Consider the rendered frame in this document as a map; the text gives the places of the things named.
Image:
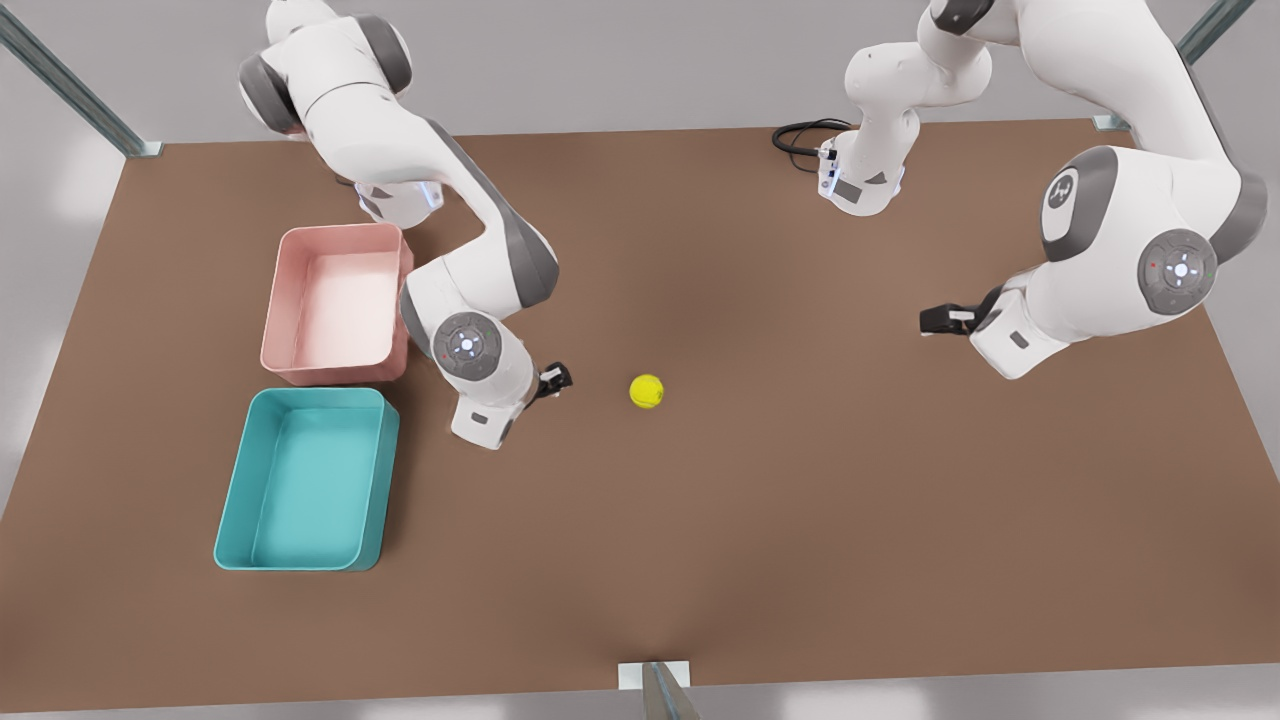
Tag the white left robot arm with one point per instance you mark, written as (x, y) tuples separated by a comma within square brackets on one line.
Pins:
[(1120, 230)]

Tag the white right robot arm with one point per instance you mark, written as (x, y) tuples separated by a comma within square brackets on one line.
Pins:
[(400, 150)]

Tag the yellow tennis ball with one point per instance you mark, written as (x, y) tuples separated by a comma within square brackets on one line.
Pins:
[(647, 391)]

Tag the pink plastic bin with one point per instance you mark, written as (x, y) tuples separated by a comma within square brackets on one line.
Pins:
[(335, 303)]

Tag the teal plastic bin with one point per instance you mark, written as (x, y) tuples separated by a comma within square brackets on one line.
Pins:
[(308, 478)]

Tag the silver frame post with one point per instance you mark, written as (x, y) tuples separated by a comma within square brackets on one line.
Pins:
[(70, 85), (1190, 50), (660, 689)]

